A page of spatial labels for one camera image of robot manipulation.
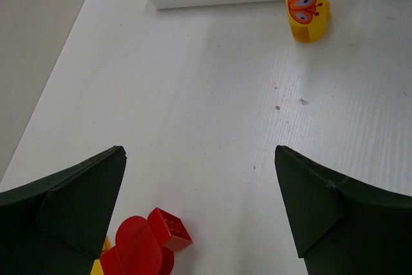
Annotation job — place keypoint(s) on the red rounded lego assembly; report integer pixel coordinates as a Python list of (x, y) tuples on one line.
[(146, 245)]

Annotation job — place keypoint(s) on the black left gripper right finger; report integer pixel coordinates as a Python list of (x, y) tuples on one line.
[(341, 225)]

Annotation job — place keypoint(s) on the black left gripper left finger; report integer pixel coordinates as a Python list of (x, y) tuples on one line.
[(58, 224)]

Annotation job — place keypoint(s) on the yellow 2x4 lego brick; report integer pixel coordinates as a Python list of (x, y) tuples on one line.
[(97, 267)]

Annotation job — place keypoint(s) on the yellow butterfly rounded lego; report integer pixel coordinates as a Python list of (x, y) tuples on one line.
[(308, 19)]

